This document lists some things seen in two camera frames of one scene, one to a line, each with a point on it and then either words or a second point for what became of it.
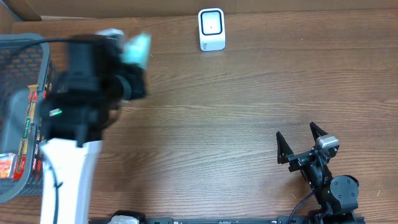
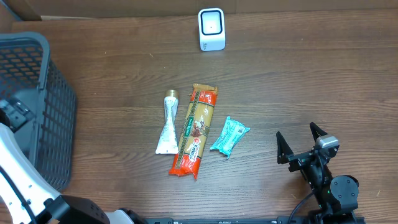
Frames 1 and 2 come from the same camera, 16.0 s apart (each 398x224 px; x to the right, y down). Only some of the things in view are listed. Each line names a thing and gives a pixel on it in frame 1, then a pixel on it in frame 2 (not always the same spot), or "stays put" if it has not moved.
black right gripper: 285,150 stays put
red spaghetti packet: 20,161 to 194,130
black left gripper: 134,86 to 12,113
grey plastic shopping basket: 25,60 stays put
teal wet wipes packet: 136,50 to 232,133
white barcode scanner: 212,29 stays put
